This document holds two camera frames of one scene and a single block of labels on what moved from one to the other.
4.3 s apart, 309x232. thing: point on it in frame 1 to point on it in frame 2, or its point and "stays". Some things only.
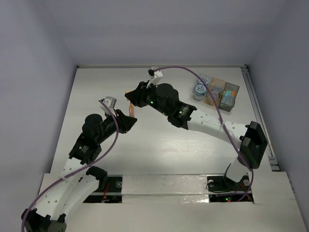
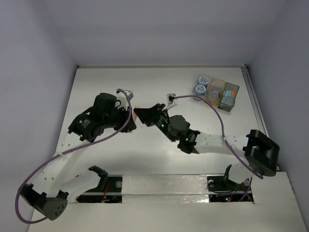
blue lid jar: (204, 79) stays
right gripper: (137, 95) to (149, 117)
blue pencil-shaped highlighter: (225, 98) stays
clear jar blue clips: (217, 89) stays
